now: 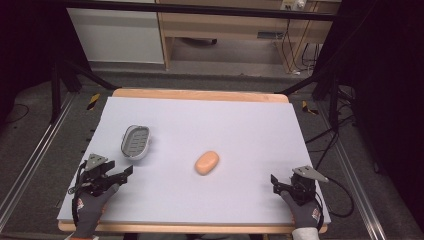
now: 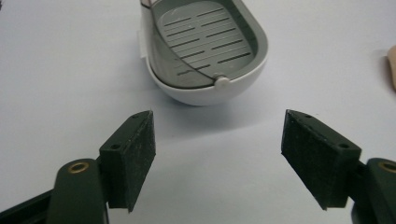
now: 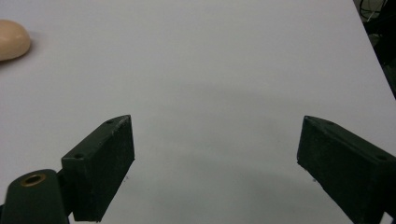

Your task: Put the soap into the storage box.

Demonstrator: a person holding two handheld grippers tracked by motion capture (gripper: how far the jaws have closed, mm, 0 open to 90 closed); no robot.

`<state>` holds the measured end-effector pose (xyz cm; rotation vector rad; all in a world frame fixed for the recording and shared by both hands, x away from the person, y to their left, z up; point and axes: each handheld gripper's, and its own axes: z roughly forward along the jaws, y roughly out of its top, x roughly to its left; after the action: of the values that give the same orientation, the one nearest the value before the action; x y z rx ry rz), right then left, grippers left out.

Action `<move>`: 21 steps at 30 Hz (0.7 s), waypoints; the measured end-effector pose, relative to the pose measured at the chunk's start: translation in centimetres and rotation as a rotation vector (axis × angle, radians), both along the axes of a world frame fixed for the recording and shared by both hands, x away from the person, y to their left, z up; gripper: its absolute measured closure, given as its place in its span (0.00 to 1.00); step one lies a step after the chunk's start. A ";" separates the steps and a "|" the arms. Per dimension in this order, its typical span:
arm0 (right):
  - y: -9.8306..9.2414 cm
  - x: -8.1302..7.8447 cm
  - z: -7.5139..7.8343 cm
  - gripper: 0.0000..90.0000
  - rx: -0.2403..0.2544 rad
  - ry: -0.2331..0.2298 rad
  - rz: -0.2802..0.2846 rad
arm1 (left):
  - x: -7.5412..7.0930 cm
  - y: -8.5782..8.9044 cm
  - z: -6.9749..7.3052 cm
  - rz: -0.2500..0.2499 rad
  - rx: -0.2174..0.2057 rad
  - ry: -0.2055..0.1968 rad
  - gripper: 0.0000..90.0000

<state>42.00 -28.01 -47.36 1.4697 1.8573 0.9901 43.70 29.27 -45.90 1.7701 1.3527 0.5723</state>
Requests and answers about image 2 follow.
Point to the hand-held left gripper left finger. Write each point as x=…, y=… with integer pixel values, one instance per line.
x=127, y=161

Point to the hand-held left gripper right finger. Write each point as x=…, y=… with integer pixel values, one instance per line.
x=317, y=158

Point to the white and grey drain basket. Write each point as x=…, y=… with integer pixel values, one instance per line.
x=202, y=53

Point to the tan wooden object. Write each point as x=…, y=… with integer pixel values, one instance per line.
x=392, y=67

